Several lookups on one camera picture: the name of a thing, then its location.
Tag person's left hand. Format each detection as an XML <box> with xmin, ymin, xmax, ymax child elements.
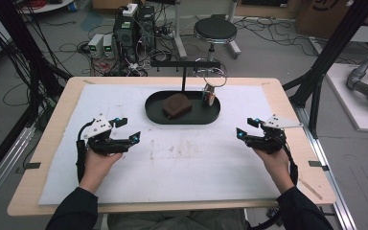
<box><xmin>79</xmin><ymin>149</ymin><xmax>125</xmax><ymax>195</ymax></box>

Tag black floor cables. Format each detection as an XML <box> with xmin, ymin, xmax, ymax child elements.
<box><xmin>236</xmin><ymin>15</ymin><xmax>320</xmax><ymax>58</ymax></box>

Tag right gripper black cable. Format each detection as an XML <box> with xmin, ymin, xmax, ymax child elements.
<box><xmin>248</xmin><ymin>133</ymin><xmax>300</xmax><ymax>230</ymax></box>

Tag white platform board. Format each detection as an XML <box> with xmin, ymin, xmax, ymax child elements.
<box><xmin>325</xmin><ymin>62</ymin><xmax>368</xmax><ymax>134</ymax></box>

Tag black round stool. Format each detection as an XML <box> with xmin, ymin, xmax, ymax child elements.
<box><xmin>193</xmin><ymin>13</ymin><xmax>240</xmax><ymax>78</ymax></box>

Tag black cable bundle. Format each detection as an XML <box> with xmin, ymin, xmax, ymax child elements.
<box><xmin>0</xmin><ymin>0</ymin><xmax>74</xmax><ymax>129</ymax></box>

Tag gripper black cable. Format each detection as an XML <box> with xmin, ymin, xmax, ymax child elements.
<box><xmin>75</xmin><ymin>119</ymin><xmax>96</xmax><ymax>184</ymax></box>
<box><xmin>248</xmin><ymin>133</ymin><xmax>300</xmax><ymax>230</ymax></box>

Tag black table bracket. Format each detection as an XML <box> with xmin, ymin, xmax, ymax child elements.
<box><xmin>308</xmin><ymin>160</ymin><xmax>331</xmax><ymax>173</ymax></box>
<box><xmin>15</xmin><ymin>161</ymin><xmax>42</xmax><ymax>175</ymax></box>

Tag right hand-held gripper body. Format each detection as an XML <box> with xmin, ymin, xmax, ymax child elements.
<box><xmin>244</xmin><ymin>113</ymin><xmax>303</xmax><ymax>155</ymax></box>

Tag black oval tray with hanger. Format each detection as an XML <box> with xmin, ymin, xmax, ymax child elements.
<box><xmin>144</xmin><ymin>59</ymin><xmax>221</xmax><ymax>126</ymax></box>

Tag black computer tower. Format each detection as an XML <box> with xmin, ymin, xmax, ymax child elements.
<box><xmin>112</xmin><ymin>5</ymin><xmax>157</xmax><ymax>64</ymax></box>

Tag grey power supply box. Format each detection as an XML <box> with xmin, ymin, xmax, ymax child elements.
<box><xmin>103</xmin><ymin>34</ymin><xmax>116</xmax><ymax>59</ymax></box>
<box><xmin>87</xmin><ymin>33</ymin><xmax>105</xmax><ymax>59</ymax></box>

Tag white table mat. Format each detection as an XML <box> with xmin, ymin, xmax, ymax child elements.
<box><xmin>37</xmin><ymin>83</ymin><xmax>281</xmax><ymax>206</ymax></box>

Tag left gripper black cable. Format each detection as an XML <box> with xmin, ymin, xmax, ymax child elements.
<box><xmin>75</xmin><ymin>119</ymin><xmax>96</xmax><ymax>184</ymax></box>

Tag person's right hand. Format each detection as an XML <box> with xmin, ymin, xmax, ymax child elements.
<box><xmin>251</xmin><ymin>148</ymin><xmax>296</xmax><ymax>195</ymax></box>

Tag aluminium rail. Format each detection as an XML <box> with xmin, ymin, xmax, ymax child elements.
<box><xmin>294</xmin><ymin>104</ymin><xmax>358</xmax><ymax>230</ymax></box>
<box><xmin>0</xmin><ymin>124</ymin><xmax>36</xmax><ymax>214</ymax></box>

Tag brown leather pouch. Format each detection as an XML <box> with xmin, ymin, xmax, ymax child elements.
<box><xmin>161</xmin><ymin>92</ymin><xmax>195</xmax><ymax>121</ymax></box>

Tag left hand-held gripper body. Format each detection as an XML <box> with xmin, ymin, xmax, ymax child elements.
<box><xmin>81</xmin><ymin>112</ymin><xmax>132</xmax><ymax>157</ymax></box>

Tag white power strip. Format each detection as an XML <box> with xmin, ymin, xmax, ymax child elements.
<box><xmin>122</xmin><ymin>3</ymin><xmax>139</xmax><ymax>18</ymax></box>

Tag black metal frame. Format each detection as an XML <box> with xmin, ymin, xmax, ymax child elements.
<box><xmin>282</xmin><ymin>0</ymin><xmax>368</xmax><ymax>139</ymax></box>

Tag cardboard box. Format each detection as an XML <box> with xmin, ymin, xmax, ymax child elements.
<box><xmin>294</xmin><ymin>0</ymin><xmax>367</xmax><ymax>40</ymax></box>

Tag key ring with coloured tags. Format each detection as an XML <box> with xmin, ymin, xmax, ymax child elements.
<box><xmin>200</xmin><ymin>68</ymin><xmax>229</xmax><ymax>108</ymax></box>

